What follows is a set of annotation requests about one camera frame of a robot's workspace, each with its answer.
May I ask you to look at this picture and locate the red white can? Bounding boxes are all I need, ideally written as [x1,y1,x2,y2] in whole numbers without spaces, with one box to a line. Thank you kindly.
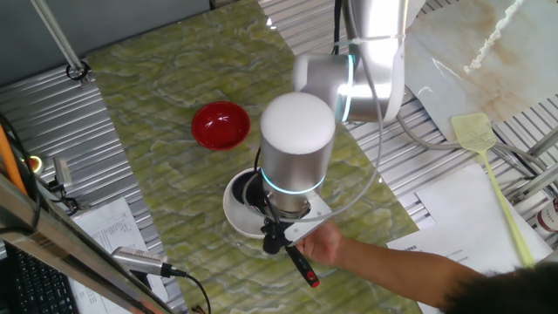
[534,197,558,240]

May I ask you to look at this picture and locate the large aluminium frame beam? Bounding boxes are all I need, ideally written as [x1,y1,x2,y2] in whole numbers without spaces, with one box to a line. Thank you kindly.
[0,172,175,314]

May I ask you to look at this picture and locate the green marble pattern mat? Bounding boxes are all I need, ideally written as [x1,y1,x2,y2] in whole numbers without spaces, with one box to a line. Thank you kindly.
[86,0,422,314]

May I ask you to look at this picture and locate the grey robot conduit cable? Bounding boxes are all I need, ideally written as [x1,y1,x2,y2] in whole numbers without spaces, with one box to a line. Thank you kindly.
[395,113,548,174]

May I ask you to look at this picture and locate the silver camera clamp stand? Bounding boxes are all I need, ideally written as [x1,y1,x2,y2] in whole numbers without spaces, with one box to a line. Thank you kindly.
[45,176,83,215]

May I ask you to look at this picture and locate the orange tube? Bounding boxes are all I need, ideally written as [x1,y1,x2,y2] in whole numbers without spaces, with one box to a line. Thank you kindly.
[0,123,28,196]

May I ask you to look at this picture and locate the thin metal pole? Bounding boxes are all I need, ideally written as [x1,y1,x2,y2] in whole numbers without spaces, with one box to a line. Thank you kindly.
[29,0,93,87]

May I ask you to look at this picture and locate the blank white paper sheet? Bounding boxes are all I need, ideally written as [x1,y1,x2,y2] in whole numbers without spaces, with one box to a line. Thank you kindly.
[415,162,554,276]

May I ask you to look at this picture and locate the white ceramic bowl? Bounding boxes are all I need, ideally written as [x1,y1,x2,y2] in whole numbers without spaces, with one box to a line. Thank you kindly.
[221,167,302,240]

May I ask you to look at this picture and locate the person right forearm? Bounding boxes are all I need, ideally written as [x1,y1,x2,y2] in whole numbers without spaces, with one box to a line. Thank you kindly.
[337,237,485,309]

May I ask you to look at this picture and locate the yellow fly swatter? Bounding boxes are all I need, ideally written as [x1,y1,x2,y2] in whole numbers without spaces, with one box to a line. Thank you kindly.
[450,113,536,270]

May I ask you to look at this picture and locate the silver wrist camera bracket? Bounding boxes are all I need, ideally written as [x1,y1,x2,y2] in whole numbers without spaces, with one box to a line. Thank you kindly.
[282,194,334,245]

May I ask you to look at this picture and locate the aluminium profile bar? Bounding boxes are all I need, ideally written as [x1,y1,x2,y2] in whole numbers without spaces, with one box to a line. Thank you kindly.
[505,161,558,206]
[525,125,558,159]

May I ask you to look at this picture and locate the red yellow emergency stop button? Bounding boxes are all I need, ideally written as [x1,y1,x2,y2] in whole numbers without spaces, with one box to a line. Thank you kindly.
[22,154,45,176]

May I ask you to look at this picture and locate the paper sheet with text list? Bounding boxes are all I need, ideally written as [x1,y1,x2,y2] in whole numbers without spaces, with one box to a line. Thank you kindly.
[385,237,467,314]

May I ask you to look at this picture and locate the black loose cables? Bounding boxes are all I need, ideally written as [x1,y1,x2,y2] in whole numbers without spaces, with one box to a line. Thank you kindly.
[0,112,44,235]

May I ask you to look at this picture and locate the printed table paper sheet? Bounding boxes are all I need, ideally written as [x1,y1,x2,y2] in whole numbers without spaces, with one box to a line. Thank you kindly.
[69,196,170,314]

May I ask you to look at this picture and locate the black ladle with red ring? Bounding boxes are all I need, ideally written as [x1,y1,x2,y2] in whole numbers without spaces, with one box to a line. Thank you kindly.
[230,171,321,290]

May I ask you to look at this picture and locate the person right hand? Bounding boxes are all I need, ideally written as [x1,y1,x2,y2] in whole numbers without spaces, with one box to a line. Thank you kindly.
[295,219,345,268]

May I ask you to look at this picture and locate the black keyboard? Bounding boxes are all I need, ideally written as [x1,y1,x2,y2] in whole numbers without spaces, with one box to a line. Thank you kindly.
[3,242,79,314]

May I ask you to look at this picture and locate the person head black hair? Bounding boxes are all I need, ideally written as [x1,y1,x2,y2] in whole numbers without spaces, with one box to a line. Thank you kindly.
[442,261,558,314]

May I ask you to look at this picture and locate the red bowl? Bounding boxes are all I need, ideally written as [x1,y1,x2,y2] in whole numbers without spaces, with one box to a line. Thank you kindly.
[191,100,252,152]

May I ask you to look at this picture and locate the silver depth camera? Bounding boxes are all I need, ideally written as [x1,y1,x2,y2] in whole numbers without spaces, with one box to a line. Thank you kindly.
[111,245,174,279]

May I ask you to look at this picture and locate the white beige marble board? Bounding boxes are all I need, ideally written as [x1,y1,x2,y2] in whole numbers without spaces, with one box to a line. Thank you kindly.
[403,0,558,143]

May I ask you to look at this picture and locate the black camera cable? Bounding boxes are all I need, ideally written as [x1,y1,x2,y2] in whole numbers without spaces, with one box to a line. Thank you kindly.
[167,266,214,314]

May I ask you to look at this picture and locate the small silver camera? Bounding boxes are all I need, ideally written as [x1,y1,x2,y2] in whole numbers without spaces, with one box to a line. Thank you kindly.
[52,156,74,189]

